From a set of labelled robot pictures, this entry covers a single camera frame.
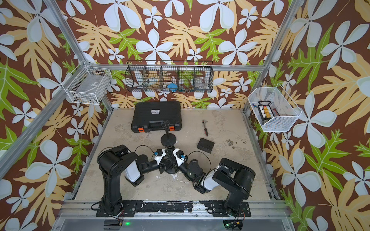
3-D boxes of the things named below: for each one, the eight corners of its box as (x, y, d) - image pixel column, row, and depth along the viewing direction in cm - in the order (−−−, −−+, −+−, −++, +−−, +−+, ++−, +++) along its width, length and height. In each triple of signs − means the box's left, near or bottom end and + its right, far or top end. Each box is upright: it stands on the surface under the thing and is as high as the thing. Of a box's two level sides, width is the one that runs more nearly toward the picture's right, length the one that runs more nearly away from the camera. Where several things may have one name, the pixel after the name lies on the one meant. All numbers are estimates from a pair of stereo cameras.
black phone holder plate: (196, 148, 99) (197, 145, 96) (200, 140, 103) (200, 137, 100) (210, 153, 97) (211, 150, 94) (213, 145, 101) (214, 142, 98)
